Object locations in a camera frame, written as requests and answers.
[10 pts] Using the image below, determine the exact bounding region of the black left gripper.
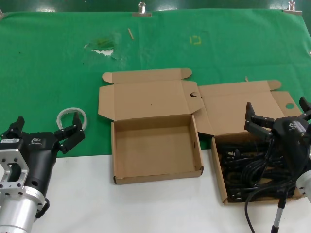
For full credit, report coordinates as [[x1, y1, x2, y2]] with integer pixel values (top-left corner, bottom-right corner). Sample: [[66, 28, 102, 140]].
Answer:
[[0, 111, 86, 193]]

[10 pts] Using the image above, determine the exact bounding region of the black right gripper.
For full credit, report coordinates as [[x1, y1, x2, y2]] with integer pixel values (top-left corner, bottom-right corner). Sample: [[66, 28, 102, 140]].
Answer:
[[244, 96, 311, 182]]

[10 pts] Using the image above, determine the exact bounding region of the open cardboard box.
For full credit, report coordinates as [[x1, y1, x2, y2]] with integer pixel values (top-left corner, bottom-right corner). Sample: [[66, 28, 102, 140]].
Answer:
[[198, 79, 307, 206], [98, 67, 205, 185]]

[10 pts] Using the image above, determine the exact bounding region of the clear adhesive tape roll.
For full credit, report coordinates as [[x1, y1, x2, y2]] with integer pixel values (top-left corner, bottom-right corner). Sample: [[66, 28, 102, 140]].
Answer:
[[56, 106, 88, 133]]

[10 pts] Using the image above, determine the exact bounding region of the green table cloth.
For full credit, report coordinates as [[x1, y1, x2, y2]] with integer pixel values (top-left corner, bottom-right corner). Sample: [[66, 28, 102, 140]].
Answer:
[[0, 7, 311, 159]]

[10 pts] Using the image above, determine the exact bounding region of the metal binder clip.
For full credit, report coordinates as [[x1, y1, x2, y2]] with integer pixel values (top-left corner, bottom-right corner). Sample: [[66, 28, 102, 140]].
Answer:
[[283, 0, 303, 15], [132, 1, 153, 17]]

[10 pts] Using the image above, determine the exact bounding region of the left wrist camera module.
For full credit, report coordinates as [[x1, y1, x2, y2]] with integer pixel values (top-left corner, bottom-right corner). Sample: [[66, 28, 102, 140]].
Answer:
[[0, 137, 21, 150]]

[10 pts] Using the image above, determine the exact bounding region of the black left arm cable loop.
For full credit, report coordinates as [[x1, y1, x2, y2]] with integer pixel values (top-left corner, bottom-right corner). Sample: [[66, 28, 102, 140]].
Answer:
[[36, 198, 51, 219]]

